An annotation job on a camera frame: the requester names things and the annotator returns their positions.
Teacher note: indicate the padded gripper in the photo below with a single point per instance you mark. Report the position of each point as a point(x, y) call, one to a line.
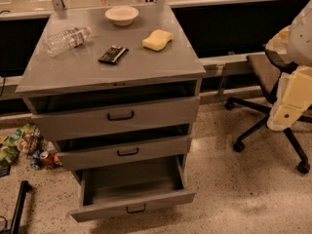
point(301, 40)

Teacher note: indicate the grey bottom drawer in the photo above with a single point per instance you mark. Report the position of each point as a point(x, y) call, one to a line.
point(132, 188)

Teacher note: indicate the grey drawer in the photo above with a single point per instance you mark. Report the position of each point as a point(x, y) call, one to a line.
point(114, 111)
point(132, 188)
point(97, 151)

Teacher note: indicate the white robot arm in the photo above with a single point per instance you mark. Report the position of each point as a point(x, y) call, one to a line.
point(299, 45)

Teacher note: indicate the grey drawer cabinet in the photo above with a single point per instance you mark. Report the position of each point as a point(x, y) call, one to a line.
point(78, 70)

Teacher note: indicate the grey middle drawer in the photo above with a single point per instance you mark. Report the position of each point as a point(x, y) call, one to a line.
point(97, 151)

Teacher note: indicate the grey top drawer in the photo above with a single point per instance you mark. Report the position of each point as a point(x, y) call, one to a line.
point(114, 111)

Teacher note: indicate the yellow sponge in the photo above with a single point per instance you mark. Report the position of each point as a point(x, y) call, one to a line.
point(157, 40)

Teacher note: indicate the black snack bar wrapper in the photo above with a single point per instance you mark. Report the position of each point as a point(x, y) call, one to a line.
point(113, 54)

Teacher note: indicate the beige bowl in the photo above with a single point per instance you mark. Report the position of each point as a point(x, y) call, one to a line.
point(122, 15)

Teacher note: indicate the clear plastic water bottle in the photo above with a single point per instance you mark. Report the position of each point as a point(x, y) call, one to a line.
point(66, 40)

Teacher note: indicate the red soda can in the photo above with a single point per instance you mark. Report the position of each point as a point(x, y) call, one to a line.
point(47, 160)

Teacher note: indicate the blue soda can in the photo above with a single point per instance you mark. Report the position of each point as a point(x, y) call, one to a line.
point(35, 162)

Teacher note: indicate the black stand leg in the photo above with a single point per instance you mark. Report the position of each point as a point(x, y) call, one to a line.
point(25, 187)

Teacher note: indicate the green chip bag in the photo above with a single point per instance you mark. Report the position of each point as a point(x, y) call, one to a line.
point(22, 140)

